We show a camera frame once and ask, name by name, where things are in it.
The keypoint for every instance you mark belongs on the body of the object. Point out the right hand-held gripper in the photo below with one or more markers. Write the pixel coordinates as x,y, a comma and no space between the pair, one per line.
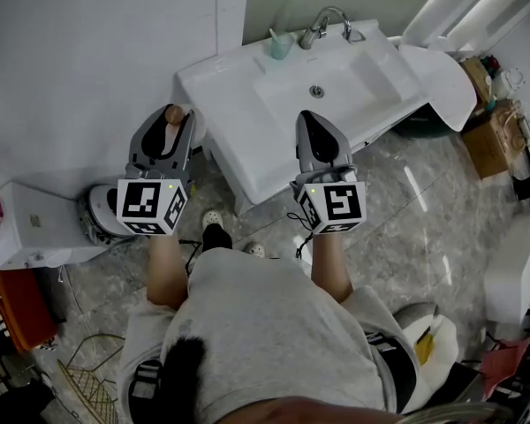
344,203

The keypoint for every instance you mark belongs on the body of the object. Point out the white door frame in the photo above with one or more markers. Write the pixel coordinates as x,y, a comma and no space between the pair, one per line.
468,7

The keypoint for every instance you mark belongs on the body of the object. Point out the chrome faucet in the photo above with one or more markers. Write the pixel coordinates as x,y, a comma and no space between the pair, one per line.
311,33

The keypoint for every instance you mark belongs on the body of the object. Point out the person's grey shirt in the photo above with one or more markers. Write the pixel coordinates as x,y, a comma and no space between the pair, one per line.
269,325

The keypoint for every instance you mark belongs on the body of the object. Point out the white box appliance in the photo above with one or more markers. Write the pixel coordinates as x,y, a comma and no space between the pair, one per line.
512,272

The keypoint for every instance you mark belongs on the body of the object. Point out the dark green bin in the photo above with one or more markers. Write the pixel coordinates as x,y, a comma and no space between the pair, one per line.
421,126

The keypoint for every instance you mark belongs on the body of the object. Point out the person's white clog shoe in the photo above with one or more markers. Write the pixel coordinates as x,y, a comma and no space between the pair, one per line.
213,217
255,250

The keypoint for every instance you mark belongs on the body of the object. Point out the white round appliance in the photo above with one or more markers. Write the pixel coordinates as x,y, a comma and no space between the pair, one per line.
99,219

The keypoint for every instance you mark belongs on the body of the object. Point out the teal toothbrush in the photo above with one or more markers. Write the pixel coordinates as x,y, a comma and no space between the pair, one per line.
273,34

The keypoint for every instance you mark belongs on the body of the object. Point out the white curved panel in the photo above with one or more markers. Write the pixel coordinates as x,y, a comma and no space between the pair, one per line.
446,86

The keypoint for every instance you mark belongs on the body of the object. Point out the large cardboard box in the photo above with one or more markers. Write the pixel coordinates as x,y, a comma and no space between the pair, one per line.
488,148

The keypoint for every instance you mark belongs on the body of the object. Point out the person's right forearm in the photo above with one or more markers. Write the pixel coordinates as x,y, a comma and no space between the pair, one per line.
331,267

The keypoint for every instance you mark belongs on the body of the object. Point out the white bathroom sink with faucet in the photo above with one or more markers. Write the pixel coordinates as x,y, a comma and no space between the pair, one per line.
229,104

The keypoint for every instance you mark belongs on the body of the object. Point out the teal plastic cup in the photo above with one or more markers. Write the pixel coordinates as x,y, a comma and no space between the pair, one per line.
282,47

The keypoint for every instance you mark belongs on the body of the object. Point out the white cushioned chair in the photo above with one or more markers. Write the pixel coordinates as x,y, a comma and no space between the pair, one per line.
446,347

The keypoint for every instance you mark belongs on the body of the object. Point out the red cloth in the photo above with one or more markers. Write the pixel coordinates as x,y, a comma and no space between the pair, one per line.
510,365

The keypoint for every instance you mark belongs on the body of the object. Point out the person's black trouser leg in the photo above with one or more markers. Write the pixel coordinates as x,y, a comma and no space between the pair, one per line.
216,237

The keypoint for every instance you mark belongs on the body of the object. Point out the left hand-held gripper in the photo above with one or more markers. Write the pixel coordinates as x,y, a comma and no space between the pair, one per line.
134,201

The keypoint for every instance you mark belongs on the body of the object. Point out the translucent pink bottle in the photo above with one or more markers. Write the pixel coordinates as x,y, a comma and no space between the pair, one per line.
175,114

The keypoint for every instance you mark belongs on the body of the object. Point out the yellow cloth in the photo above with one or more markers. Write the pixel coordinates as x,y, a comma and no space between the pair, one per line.
425,347

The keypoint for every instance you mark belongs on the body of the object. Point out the small cardboard box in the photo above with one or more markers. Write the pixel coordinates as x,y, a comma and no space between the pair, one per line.
474,75

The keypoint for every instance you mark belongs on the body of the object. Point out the orange box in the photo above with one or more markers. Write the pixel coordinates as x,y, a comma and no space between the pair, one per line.
24,307

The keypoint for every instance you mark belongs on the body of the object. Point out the white rectangular cabinet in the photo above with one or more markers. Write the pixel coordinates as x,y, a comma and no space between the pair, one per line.
48,223

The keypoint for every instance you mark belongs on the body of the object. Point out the person's left forearm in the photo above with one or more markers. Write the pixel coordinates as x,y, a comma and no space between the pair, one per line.
168,272

